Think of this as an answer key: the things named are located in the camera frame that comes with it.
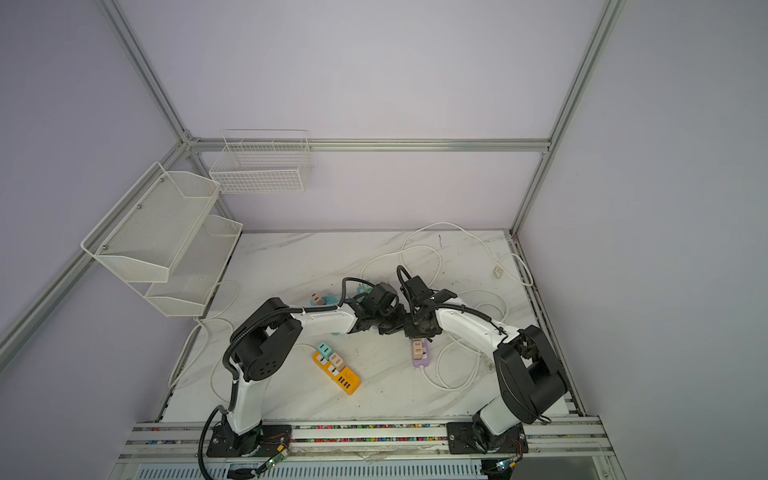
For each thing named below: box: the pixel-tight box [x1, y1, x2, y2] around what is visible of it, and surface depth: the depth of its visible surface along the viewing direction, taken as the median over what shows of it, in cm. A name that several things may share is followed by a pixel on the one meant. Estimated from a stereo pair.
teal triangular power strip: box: [310, 295, 339, 306], surface depth 98 cm
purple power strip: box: [412, 339, 431, 368], surface depth 87 cm
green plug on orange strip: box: [318, 342, 333, 359], surface depth 84 cm
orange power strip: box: [312, 351, 362, 396], surface depth 84 cm
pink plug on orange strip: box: [329, 352, 346, 371], surface depth 82 cm
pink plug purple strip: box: [412, 340, 423, 360], surface depth 84 cm
